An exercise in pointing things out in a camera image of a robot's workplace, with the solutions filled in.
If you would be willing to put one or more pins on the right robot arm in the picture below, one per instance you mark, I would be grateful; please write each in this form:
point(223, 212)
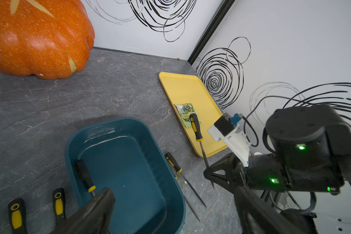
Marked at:
point(312, 153)

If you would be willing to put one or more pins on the orange pumpkin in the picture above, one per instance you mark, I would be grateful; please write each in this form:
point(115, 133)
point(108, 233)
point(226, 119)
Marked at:
point(49, 39)

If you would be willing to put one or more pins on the black yellow file tool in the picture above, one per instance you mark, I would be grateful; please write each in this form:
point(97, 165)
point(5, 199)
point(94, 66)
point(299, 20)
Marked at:
point(58, 198)

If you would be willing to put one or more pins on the teal plastic storage box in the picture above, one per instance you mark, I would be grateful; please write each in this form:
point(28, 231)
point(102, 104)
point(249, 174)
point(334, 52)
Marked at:
point(123, 155)

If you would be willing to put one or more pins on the yellow plastic tray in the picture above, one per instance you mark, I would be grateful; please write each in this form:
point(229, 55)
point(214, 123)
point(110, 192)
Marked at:
point(187, 94)

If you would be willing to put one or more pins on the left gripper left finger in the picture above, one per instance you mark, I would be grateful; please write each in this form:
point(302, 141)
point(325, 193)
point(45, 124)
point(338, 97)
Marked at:
point(93, 218)

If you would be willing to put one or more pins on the green snack packet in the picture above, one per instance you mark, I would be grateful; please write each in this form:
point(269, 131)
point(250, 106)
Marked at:
point(184, 111)

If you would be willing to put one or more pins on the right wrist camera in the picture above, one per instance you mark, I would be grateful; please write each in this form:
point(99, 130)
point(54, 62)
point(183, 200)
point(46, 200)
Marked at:
point(227, 129)

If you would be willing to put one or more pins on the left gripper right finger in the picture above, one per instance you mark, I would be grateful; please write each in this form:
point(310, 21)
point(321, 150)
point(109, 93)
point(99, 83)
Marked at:
point(248, 203)

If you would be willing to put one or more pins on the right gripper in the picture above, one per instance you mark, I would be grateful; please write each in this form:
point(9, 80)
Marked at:
point(229, 173)

